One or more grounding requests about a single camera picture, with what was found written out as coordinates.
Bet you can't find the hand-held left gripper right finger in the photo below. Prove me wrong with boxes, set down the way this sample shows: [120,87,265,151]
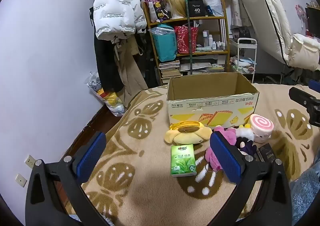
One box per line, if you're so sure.
[209,131,293,226]

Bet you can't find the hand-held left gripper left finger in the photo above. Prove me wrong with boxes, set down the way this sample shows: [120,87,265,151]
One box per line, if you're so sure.
[25,131,107,226]

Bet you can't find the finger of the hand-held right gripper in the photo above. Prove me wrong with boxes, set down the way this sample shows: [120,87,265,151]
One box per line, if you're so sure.
[289,87,320,128]

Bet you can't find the pink plush toy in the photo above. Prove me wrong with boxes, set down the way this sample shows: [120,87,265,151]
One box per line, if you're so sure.
[205,126,237,173]

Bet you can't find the pink swirl roll plush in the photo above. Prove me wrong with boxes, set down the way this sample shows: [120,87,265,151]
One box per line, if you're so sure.
[247,114,275,143]

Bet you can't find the printed cardboard box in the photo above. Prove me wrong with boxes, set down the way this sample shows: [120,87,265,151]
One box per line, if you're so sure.
[166,71,260,130]

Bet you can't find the green tissue pack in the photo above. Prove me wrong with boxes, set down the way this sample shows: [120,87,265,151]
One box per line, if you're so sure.
[171,144,197,177]

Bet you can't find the small black packet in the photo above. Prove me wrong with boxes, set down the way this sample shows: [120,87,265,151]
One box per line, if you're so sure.
[257,143,277,163]

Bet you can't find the yellow plush dog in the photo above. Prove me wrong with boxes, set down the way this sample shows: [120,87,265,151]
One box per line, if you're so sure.
[164,120,213,145]

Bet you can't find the white quilt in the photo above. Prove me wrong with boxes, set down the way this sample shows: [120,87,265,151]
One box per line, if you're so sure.
[287,33,320,72]

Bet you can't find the plastic bag of toys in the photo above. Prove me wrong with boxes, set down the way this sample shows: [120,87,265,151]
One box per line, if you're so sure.
[85,71,127,117]

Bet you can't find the beige patterned blanket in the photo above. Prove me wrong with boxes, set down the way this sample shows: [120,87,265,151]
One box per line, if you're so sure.
[81,82,320,226]

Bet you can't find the white trolley cart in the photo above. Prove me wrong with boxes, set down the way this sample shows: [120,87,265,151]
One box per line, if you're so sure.
[231,38,258,83]

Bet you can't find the blue fuzzy cloth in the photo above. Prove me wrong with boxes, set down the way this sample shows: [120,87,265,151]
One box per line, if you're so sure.
[289,156,320,226]

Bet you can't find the pink fan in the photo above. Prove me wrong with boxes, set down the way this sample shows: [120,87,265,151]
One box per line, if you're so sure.
[295,5,307,28]

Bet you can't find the beige hanging coat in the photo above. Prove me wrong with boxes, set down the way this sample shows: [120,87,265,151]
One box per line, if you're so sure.
[114,39,148,107]

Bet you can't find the dark cloth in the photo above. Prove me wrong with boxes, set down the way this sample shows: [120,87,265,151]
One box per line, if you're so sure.
[234,26,250,42]

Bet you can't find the pile of papers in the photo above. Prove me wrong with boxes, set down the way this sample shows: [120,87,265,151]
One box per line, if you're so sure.
[180,56,225,74]

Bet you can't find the black hanging garment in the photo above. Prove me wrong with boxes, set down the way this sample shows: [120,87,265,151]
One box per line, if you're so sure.
[89,6,125,92]

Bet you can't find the stack of books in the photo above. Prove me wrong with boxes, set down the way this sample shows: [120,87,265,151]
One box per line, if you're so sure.
[158,60,181,84]

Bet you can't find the cream mattress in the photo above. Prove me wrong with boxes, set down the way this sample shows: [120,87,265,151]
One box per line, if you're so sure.
[236,0,320,72]

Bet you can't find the row of cosmetic bottles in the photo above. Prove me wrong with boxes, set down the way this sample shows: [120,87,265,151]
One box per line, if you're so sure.
[202,30,225,50]

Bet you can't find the green pole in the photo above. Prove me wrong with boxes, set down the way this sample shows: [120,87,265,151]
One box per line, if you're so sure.
[185,0,194,75]

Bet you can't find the red patterned bag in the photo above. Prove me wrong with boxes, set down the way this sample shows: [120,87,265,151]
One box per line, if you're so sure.
[174,25,200,54]

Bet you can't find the teal bag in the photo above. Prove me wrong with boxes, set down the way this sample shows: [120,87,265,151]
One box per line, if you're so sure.
[150,24,178,62]

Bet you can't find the black cardboard box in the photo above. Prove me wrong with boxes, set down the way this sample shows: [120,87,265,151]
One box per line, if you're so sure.
[187,0,207,17]

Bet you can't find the wooden shelf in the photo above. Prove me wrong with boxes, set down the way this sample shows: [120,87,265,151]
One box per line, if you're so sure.
[144,0,230,85]

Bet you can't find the white puffer jacket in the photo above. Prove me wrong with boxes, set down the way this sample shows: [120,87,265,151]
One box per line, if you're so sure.
[93,0,147,40]

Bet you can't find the blonde wig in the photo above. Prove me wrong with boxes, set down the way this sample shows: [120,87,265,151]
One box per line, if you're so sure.
[165,0,188,18]

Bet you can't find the purple cartoon print bag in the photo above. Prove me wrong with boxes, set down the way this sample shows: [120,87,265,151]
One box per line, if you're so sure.
[144,0,168,23]

